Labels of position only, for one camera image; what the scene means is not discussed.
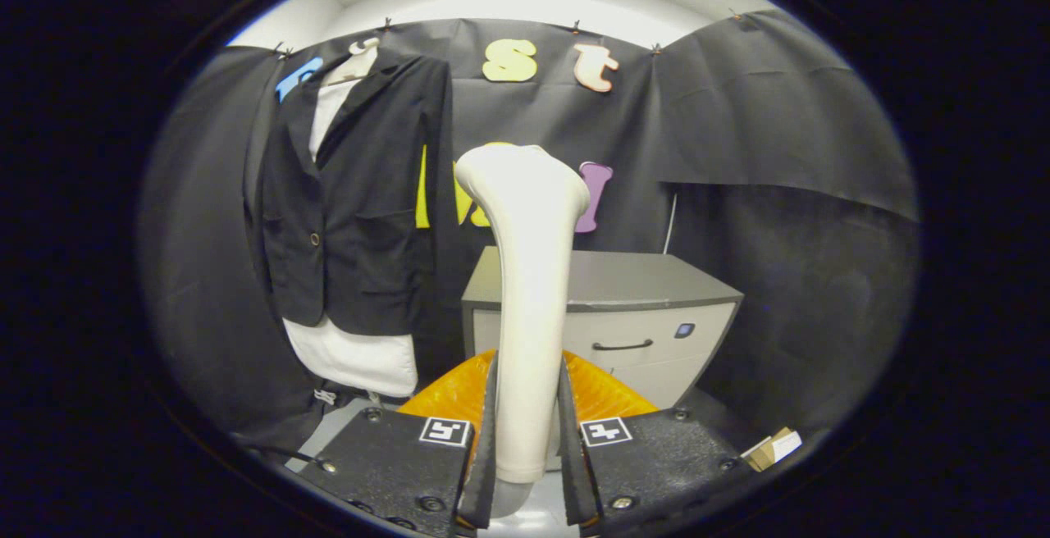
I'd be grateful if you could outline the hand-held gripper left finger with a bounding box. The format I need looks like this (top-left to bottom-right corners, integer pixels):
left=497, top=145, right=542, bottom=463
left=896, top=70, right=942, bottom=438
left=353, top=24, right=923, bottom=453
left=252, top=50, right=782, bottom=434
left=297, top=349, right=498, bottom=537

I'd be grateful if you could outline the white hanging ironing pad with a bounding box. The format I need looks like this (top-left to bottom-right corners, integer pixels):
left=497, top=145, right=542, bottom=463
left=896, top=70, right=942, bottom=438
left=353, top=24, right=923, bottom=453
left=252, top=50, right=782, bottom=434
left=281, top=79, right=419, bottom=398

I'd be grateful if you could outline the small cardboard box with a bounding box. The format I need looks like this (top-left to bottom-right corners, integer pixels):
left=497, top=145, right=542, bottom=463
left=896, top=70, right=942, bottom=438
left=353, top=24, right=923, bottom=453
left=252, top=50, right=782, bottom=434
left=742, top=427, right=803, bottom=473

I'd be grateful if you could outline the white garment steamer wand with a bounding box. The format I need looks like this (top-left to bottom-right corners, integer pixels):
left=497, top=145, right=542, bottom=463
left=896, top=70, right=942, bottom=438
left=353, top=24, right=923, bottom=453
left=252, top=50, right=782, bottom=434
left=454, top=143, right=591, bottom=518

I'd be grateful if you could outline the black backdrop cloth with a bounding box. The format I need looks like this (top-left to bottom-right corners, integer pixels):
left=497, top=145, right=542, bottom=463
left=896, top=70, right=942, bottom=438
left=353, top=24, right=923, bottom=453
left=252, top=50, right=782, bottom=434
left=135, top=9, right=920, bottom=453

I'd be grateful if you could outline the grey cabinet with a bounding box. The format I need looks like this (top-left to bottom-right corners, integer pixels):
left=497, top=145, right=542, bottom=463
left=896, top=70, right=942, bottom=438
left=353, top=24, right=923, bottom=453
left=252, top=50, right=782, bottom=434
left=461, top=246, right=746, bottom=412

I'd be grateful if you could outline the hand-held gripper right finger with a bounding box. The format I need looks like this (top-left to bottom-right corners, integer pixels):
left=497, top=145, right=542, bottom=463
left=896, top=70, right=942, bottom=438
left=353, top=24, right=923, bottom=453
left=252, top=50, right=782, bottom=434
left=558, top=349, right=751, bottom=537

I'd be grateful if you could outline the beige plastic hanger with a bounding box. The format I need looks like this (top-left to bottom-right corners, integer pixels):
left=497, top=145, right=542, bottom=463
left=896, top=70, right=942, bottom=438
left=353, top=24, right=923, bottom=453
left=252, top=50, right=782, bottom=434
left=328, top=36, right=381, bottom=86

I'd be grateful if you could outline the black suit jacket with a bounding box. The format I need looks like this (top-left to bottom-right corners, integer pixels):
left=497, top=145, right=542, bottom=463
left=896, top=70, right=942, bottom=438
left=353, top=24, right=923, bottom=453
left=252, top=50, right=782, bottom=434
left=246, top=50, right=456, bottom=338

